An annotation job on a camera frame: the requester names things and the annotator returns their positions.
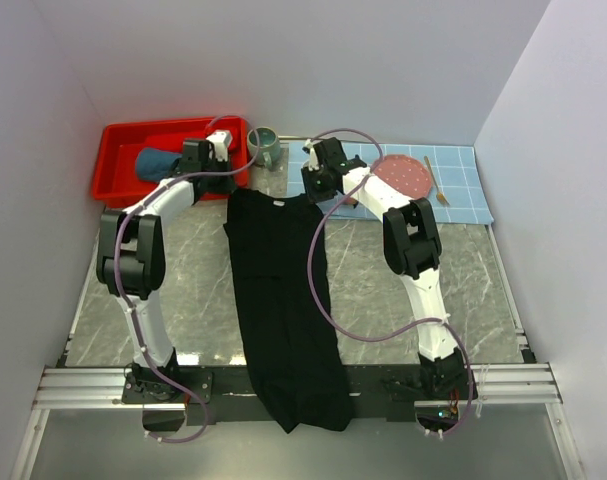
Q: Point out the aluminium rail frame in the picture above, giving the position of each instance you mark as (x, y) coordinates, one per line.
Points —
(80, 429)

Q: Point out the green ceramic mug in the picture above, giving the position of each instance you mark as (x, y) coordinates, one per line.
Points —
(264, 146)

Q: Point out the black t shirt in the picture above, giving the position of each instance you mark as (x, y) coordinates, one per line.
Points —
(279, 270)

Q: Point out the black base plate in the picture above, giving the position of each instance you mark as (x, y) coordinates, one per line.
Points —
(434, 399)

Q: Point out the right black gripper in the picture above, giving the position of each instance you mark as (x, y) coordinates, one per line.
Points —
(312, 194)

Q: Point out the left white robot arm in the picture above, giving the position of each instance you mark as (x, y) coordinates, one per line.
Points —
(131, 258)

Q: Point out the red plastic bin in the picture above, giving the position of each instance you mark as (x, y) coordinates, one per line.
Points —
(115, 182)

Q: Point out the blue rolled t shirt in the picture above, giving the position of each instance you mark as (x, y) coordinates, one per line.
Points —
(153, 165)

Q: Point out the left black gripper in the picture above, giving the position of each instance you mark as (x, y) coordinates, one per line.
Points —
(228, 184)

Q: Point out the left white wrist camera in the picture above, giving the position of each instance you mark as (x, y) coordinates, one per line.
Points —
(221, 141)

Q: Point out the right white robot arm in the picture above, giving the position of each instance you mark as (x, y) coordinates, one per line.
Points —
(394, 189)

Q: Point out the pink dotted plate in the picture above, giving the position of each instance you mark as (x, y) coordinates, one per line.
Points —
(405, 174)

